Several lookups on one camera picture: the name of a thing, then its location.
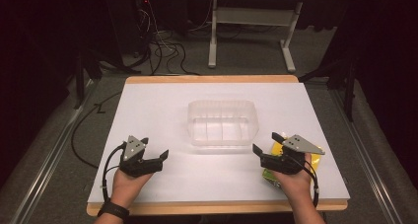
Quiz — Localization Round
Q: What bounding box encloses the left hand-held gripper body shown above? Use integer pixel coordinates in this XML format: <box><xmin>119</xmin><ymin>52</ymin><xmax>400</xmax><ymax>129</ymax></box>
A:
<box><xmin>118</xmin><ymin>135</ymin><xmax>165</xmax><ymax>179</ymax></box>

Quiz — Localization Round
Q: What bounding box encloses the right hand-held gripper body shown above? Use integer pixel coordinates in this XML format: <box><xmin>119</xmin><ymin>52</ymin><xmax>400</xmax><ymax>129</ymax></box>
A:
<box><xmin>259</xmin><ymin>133</ymin><xmax>326</xmax><ymax>176</ymax></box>

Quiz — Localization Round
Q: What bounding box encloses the yellow green snack packet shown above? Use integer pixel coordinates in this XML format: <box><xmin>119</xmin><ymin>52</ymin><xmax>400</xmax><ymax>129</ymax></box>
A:
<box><xmin>261</xmin><ymin>141</ymin><xmax>323</xmax><ymax>189</ymax></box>

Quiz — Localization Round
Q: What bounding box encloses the person's left hand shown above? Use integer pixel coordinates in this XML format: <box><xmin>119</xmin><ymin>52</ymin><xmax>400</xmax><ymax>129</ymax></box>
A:
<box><xmin>110</xmin><ymin>166</ymin><xmax>154</xmax><ymax>209</ymax></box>

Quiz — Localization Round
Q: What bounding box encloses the person's right hand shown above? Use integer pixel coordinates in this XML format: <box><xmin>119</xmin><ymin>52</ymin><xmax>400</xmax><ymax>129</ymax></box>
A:
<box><xmin>270</xmin><ymin>152</ymin><xmax>314</xmax><ymax>203</ymax></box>

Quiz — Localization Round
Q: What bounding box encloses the white sheet on table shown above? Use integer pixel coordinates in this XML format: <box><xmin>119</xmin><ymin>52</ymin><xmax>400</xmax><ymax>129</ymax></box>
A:
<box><xmin>88</xmin><ymin>82</ymin><xmax>351</xmax><ymax>204</ymax></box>

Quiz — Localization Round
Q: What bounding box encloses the clear plastic container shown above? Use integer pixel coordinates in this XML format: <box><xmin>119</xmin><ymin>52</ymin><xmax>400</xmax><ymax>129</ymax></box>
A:
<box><xmin>186</xmin><ymin>99</ymin><xmax>260</xmax><ymax>149</ymax></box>

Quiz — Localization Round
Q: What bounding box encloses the black wristwatch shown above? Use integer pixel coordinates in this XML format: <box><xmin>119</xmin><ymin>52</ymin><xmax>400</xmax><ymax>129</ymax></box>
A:
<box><xmin>97</xmin><ymin>200</ymin><xmax>130</xmax><ymax>220</ymax></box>

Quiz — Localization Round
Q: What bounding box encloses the black stand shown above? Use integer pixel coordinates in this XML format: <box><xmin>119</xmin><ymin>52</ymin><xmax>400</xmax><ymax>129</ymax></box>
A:
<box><xmin>298</xmin><ymin>54</ymin><xmax>359</xmax><ymax>123</ymax></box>
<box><xmin>72</xmin><ymin>47</ymin><xmax>104</xmax><ymax>111</ymax></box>

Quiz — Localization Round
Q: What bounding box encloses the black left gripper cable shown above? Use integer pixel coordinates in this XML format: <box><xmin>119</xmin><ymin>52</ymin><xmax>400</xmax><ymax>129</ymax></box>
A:
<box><xmin>101</xmin><ymin>142</ymin><xmax>128</xmax><ymax>204</ymax></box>

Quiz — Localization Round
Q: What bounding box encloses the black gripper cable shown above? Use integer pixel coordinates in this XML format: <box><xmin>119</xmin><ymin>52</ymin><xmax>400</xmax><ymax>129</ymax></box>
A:
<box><xmin>101</xmin><ymin>142</ymin><xmax>128</xmax><ymax>204</ymax></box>
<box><xmin>291</xmin><ymin>154</ymin><xmax>320</xmax><ymax>208</ymax></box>

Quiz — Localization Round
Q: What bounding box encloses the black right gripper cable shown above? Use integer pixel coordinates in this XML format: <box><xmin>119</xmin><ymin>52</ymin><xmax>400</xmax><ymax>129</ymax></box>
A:
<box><xmin>291</xmin><ymin>154</ymin><xmax>320</xmax><ymax>208</ymax></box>

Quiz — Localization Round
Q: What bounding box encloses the black floor cable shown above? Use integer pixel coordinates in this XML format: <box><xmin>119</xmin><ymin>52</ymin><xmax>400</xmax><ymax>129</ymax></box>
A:
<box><xmin>70</xmin><ymin>91</ymin><xmax>123</xmax><ymax>170</ymax></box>

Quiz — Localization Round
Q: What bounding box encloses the metal floor rail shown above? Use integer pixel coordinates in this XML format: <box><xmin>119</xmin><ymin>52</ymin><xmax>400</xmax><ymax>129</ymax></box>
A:
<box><xmin>9</xmin><ymin>79</ymin><xmax>97</xmax><ymax>224</ymax></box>
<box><xmin>328</xmin><ymin>85</ymin><xmax>397</xmax><ymax>224</ymax></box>

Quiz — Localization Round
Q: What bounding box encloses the tangle of floor cables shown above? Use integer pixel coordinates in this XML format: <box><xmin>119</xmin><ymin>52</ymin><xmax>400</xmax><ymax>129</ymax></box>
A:
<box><xmin>132</xmin><ymin>0</ymin><xmax>202</xmax><ymax>77</ymax></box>

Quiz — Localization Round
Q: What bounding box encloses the white metal desk frame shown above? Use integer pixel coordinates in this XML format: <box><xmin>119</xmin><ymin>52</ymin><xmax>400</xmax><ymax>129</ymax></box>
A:
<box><xmin>207</xmin><ymin>0</ymin><xmax>304</xmax><ymax>75</ymax></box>

